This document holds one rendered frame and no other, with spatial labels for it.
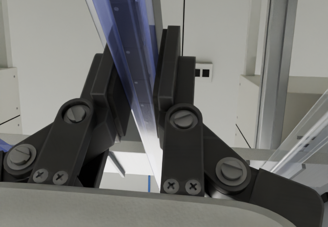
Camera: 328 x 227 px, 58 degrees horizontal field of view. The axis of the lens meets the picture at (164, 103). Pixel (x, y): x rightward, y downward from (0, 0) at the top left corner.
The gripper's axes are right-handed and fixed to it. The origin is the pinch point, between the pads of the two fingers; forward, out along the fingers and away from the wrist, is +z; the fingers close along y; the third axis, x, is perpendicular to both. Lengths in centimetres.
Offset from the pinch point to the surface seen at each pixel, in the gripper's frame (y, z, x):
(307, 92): 27, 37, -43
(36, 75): -106, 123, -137
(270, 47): 15.0, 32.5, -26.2
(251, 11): 18, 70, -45
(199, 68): 6, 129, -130
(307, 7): 70, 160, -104
